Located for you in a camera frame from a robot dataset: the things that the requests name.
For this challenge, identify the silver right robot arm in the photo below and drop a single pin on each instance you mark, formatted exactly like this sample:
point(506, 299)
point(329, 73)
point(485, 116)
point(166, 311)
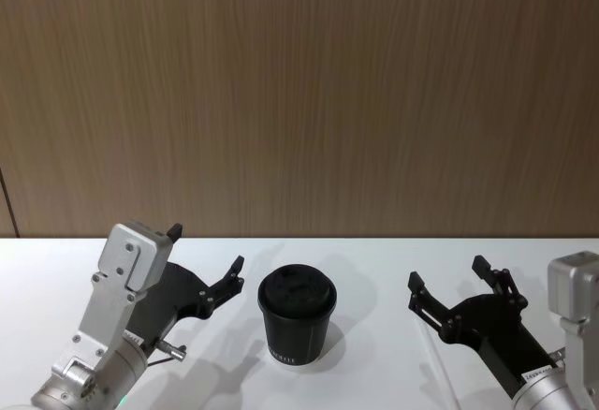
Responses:
point(573, 288)

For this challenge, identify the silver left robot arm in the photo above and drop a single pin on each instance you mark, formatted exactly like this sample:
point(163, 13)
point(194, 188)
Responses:
point(117, 279)

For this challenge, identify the black plastic cup lid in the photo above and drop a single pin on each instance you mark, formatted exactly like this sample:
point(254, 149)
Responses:
point(296, 290)

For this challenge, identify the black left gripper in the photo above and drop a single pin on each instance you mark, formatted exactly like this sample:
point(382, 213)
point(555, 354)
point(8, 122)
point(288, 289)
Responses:
point(180, 290)

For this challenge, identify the black paper cup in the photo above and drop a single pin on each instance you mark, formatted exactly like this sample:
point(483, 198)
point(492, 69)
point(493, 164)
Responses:
point(295, 340)

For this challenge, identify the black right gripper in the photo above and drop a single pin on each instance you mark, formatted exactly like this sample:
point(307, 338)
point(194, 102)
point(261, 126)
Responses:
point(491, 326)

